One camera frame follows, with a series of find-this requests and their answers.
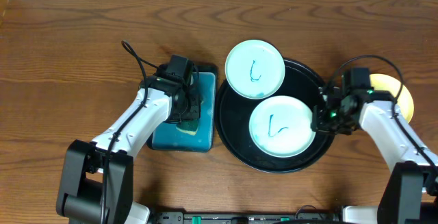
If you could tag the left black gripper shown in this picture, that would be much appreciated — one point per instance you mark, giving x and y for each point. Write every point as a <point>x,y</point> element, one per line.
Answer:
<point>191,107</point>

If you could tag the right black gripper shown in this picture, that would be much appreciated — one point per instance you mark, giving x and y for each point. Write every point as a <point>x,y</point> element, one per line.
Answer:
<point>319,124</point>

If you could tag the green yellow sponge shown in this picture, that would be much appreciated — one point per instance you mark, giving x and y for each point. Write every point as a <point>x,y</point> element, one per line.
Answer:
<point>188,127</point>

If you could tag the yellow plate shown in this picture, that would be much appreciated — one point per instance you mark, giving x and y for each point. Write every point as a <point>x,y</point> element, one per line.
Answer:
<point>405,101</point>

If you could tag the pale green plate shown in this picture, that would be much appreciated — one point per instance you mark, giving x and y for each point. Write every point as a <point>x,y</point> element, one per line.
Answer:
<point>254,69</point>
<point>280,126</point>

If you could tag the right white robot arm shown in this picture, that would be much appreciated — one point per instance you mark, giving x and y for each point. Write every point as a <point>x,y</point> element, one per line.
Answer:
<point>412,164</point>

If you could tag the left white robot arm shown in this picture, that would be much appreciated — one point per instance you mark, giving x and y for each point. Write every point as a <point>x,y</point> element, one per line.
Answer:
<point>97,177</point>

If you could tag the black rectangular water tray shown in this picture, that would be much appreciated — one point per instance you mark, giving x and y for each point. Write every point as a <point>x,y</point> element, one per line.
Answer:
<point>167,138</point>

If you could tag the round black serving tray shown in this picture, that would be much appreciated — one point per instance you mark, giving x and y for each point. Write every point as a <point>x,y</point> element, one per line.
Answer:
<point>232,115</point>

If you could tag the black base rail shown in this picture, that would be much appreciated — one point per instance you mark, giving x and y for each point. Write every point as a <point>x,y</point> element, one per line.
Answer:
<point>307,216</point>

